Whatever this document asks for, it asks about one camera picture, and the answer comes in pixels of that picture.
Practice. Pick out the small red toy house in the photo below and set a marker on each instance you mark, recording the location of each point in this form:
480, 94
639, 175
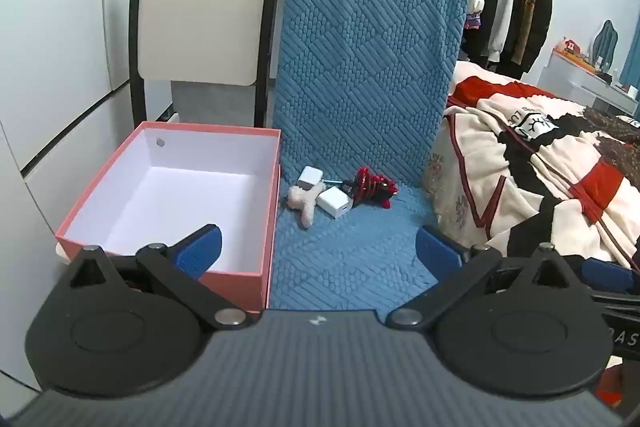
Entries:
570, 45

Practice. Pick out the white plush toy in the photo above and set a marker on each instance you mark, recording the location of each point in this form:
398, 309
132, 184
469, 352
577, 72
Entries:
304, 203

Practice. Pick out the white dresser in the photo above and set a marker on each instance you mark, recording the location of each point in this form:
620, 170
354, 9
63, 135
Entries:
575, 79

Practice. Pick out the cream red black blanket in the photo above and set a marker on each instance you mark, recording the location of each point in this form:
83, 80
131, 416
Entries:
525, 167

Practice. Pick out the white charger plug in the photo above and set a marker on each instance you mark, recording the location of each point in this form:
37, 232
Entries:
310, 178
334, 203

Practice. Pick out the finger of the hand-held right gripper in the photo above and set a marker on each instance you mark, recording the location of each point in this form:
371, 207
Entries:
607, 273

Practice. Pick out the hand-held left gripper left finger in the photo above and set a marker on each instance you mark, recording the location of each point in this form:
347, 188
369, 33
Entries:
200, 251

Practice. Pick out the white wardrobe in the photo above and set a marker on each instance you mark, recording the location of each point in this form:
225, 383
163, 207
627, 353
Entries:
50, 57

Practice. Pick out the red and black toy figure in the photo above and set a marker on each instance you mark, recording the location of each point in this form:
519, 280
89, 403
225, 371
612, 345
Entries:
375, 188

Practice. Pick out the pink cardboard box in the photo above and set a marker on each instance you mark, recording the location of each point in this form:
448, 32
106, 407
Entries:
175, 187

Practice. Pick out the blue quilted chair cover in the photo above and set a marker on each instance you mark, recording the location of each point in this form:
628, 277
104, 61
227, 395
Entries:
365, 57

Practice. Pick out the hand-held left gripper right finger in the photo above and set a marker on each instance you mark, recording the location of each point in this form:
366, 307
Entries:
436, 252

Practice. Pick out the cream folding chair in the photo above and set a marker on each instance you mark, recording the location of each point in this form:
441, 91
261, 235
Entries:
200, 32

